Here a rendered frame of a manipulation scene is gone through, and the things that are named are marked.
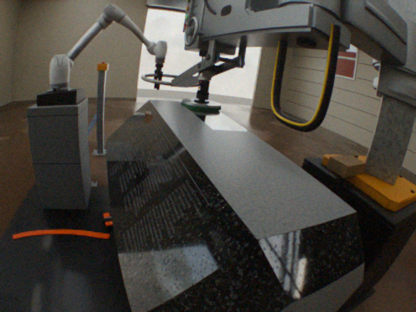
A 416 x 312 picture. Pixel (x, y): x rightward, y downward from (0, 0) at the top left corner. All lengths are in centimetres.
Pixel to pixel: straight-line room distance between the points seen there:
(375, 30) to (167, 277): 86
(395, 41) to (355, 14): 27
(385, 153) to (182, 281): 97
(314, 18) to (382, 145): 70
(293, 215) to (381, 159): 79
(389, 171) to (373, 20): 66
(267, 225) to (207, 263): 10
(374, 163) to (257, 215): 84
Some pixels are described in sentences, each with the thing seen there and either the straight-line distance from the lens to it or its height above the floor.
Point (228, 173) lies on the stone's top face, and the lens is 45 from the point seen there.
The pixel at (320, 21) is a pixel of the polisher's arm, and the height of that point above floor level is 124.
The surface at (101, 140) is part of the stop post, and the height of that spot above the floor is 17.
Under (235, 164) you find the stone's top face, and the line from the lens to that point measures 50.
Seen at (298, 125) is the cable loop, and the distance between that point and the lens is 63.
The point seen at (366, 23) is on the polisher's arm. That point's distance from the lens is 78.
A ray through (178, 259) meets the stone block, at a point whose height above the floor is 78.
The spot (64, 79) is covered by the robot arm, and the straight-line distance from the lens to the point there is 165.
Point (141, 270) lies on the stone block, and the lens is 42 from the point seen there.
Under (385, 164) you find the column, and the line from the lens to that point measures 111.
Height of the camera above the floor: 105
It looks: 21 degrees down
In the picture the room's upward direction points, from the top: 8 degrees clockwise
